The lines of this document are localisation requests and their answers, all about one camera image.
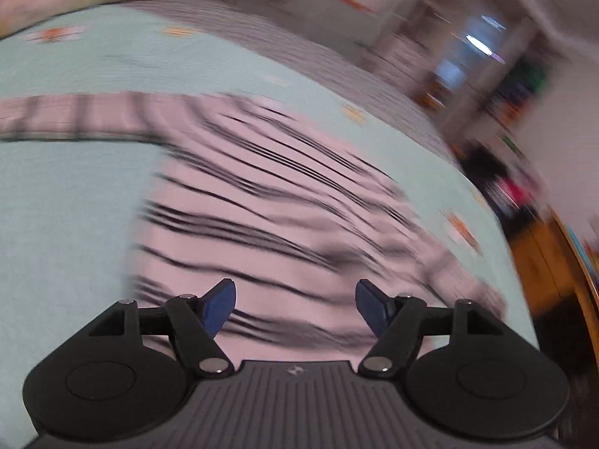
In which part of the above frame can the bee print quilted blanket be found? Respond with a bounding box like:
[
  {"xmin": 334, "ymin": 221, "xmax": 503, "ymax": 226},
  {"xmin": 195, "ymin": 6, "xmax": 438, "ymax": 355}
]
[{"xmin": 0, "ymin": 7, "xmax": 539, "ymax": 449}]

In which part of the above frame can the floral bed sheet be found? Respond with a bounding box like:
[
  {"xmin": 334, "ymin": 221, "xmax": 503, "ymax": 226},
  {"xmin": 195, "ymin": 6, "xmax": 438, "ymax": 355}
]
[{"xmin": 117, "ymin": 0, "xmax": 459, "ymax": 160}]

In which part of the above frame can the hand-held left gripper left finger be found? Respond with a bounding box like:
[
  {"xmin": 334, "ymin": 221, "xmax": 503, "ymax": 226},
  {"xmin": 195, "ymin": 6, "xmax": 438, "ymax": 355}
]
[{"xmin": 86, "ymin": 278, "xmax": 237, "ymax": 379}]

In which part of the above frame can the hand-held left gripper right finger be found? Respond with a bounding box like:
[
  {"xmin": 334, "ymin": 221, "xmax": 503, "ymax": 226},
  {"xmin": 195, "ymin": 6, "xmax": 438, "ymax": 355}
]
[{"xmin": 355, "ymin": 279, "xmax": 504, "ymax": 379}]

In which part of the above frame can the wooden desk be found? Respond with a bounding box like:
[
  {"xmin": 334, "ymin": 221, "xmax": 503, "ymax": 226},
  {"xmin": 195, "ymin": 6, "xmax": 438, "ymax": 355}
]
[{"xmin": 510, "ymin": 210, "xmax": 599, "ymax": 337}]

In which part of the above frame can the black armchair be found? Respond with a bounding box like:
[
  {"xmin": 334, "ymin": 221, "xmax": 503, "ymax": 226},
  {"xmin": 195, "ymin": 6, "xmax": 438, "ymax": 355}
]
[{"xmin": 461, "ymin": 145, "xmax": 550, "ymax": 244}]

